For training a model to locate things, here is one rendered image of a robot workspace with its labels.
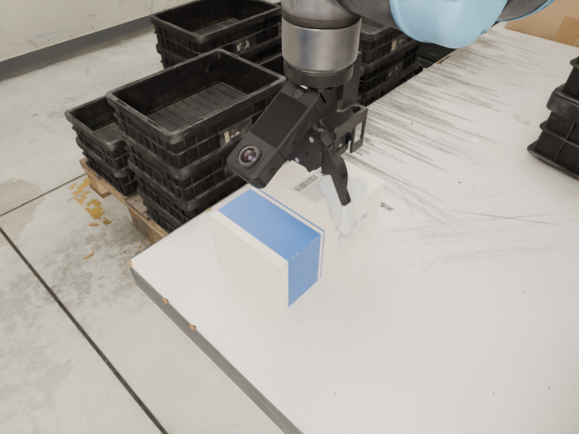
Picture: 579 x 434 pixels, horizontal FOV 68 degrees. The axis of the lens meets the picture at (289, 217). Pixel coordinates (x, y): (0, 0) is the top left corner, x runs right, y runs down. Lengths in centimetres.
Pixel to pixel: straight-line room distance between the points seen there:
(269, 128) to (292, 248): 14
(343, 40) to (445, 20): 13
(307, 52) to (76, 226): 147
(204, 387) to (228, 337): 76
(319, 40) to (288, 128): 9
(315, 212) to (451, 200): 27
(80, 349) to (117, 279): 26
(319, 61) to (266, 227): 20
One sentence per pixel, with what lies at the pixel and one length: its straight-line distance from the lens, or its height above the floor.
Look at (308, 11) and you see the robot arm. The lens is 41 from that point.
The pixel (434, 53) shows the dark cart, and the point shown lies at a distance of 247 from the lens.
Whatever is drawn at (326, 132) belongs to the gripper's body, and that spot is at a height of 90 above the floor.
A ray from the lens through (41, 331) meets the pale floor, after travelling 153.
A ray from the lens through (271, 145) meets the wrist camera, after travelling 43.
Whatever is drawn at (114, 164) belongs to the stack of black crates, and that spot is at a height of 29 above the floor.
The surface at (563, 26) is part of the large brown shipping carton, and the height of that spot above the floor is 74.
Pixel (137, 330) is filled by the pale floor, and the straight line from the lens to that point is 141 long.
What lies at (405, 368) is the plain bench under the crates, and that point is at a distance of 52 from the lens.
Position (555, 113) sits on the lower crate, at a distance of 82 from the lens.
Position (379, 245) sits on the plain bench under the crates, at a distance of 62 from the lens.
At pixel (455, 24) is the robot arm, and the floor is 105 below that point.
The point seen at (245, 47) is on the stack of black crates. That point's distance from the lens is 169.
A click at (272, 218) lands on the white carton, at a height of 79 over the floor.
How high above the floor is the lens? 115
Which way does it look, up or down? 45 degrees down
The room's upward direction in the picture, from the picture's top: straight up
